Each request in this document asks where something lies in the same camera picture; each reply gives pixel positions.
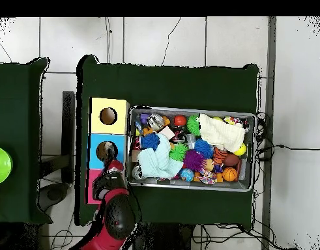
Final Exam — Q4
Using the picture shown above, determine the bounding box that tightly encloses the wooden box with three holes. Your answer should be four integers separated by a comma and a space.
86, 97, 131, 205

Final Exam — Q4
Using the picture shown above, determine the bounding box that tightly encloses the clear mesh bin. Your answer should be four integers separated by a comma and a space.
126, 105, 257, 193

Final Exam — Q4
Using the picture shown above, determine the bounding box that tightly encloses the blue spiky ball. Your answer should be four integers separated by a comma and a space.
194, 138, 217, 160
141, 132, 161, 152

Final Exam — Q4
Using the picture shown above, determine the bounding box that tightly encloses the mint green cloth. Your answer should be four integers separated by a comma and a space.
137, 133, 184, 178

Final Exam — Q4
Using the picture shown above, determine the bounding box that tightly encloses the crushed silver can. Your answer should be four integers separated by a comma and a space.
147, 113, 166, 131

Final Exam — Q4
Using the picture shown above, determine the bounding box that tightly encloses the green spiky ball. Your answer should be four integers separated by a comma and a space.
186, 114, 202, 137
168, 143, 190, 162

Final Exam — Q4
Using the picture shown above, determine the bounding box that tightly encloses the orange red ball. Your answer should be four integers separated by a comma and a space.
174, 115, 187, 128

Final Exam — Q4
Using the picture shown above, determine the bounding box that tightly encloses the purple spiky ball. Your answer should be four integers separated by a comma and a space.
181, 150, 207, 173

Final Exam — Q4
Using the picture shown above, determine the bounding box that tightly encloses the dark green table cloth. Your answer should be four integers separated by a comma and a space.
0, 57, 51, 226
76, 54, 261, 227

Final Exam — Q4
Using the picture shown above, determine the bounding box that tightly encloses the tiger striped toy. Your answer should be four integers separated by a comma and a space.
213, 147, 229, 165

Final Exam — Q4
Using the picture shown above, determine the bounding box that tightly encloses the bright green bowl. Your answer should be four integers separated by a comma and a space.
0, 145, 14, 186

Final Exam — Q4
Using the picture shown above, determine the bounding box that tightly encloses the cream yellow cloth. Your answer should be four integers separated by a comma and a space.
197, 113, 248, 152

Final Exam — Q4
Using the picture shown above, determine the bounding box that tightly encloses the orange mini basketball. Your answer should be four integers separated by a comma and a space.
222, 167, 239, 183

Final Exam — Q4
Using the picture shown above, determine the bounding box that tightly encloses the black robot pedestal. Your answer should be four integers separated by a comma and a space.
134, 223, 196, 250

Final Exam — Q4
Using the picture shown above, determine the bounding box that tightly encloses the black cable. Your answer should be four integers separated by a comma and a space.
257, 143, 320, 156

